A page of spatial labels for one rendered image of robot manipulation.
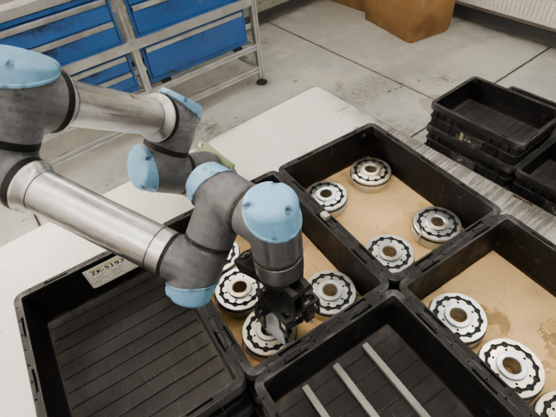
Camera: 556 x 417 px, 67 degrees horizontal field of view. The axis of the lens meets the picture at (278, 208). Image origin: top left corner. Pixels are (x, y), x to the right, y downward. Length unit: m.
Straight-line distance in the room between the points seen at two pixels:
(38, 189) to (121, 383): 0.38
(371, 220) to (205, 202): 0.51
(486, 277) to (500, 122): 1.14
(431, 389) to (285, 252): 0.39
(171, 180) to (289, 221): 0.62
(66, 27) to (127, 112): 1.62
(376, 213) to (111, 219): 0.61
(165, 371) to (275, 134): 0.91
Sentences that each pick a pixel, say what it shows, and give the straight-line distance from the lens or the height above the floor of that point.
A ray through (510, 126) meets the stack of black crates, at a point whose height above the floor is 0.49.
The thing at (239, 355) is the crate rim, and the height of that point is 0.93.
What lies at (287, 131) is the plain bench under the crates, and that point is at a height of 0.70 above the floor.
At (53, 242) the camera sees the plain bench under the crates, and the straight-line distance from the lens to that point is 1.37.
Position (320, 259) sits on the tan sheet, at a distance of 0.93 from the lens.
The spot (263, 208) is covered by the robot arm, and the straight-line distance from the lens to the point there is 0.52.
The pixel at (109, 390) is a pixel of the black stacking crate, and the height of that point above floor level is 0.83.
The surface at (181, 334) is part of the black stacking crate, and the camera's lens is 0.88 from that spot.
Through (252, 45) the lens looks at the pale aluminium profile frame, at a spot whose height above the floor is 0.30.
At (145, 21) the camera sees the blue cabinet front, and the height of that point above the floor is 0.68.
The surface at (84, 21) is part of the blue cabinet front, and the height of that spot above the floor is 0.78.
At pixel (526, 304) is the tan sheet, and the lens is 0.95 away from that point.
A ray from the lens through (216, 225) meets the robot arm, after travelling 0.60.
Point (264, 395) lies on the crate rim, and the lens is 0.69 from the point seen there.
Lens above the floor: 1.58
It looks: 46 degrees down
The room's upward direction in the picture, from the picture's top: 7 degrees counter-clockwise
